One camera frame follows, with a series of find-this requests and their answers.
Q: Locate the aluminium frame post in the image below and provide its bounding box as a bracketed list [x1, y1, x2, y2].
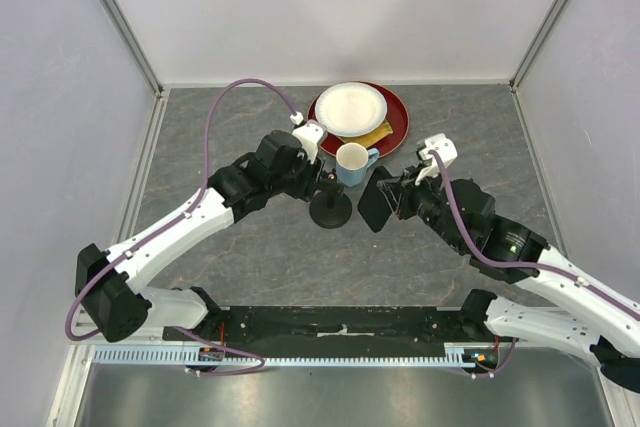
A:
[69, 0, 166, 98]
[508, 0, 604, 93]

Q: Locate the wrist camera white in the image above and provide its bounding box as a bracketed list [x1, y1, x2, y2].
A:
[290, 112, 328, 164]
[415, 133, 458, 186]

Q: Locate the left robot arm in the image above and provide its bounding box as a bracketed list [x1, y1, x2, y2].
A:
[72, 122, 326, 342]

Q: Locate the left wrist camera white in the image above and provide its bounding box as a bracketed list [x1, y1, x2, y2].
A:
[290, 112, 328, 164]

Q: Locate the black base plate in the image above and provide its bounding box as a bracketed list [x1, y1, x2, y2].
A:
[194, 306, 497, 356]

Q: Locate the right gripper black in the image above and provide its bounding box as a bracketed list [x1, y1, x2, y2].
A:
[379, 160, 467, 252]

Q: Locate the aluminium frame post left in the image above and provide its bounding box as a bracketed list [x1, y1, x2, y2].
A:
[69, 0, 166, 98]

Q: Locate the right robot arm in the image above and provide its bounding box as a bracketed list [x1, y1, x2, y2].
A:
[376, 168, 639, 392]

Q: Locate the light blue mug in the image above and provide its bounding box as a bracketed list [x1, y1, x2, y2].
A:
[335, 143, 380, 187]

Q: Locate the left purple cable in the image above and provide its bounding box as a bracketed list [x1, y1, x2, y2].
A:
[66, 77, 306, 378]

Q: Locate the light blue cable duct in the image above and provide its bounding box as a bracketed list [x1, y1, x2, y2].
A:
[91, 343, 496, 368]

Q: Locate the yellow sponge cloth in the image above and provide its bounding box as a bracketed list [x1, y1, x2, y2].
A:
[340, 120, 393, 148]

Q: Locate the black phone stand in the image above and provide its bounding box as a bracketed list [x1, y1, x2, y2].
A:
[309, 170, 352, 229]

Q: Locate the aluminium frame post right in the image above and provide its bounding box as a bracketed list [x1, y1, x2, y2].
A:
[508, 0, 604, 93]

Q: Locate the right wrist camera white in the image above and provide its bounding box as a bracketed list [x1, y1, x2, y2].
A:
[415, 133, 458, 186]

